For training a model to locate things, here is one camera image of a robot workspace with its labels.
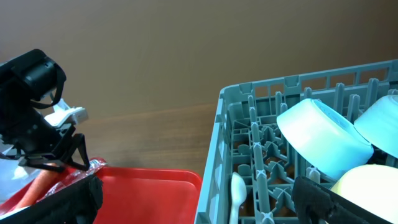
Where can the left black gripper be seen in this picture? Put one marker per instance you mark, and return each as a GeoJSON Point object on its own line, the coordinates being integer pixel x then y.
{"type": "Point", "coordinates": [38, 143]}

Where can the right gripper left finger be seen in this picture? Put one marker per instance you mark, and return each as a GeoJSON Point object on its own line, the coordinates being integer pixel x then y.
{"type": "Point", "coordinates": [77, 203]}

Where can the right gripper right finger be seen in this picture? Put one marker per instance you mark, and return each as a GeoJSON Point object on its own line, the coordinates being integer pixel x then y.
{"type": "Point", "coordinates": [314, 203]}

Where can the red snack wrapper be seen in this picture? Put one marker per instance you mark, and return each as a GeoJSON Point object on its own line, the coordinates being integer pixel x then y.
{"type": "Point", "coordinates": [73, 176]}

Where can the orange carrot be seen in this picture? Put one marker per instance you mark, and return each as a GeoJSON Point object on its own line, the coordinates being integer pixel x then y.
{"type": "Point", "coordinates": [39, 186]}

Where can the yellow plastic cup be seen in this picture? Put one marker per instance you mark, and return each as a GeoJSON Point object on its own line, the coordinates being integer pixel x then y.
{"type": "Point", "coordinates": [372, 187]}

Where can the light blue bowl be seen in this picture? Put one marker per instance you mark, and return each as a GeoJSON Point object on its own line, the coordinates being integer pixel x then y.
{"type": "Point", "coordinates": [324, 138]}

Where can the white plastic spoon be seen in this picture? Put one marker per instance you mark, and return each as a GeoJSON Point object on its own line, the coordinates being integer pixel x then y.
{"type": "Point", "coordinates": [238, 196]}

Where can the mint green bowl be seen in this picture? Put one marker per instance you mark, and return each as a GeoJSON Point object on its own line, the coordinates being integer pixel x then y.
{"type": "Point", "coordinates": [378, 124]}

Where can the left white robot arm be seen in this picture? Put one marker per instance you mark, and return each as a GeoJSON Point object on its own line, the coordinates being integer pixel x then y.
{"type": "Point", "coordinates": [34, 79]}

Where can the grey dishwasher rack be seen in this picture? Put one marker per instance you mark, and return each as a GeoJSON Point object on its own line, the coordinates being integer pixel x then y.
{"type": "Point", "coordinates": [246, 138]}

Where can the red serving tray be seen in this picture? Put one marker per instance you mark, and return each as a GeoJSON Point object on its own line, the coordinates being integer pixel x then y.
{"type": "Point", "coordinates": [133, 195]}

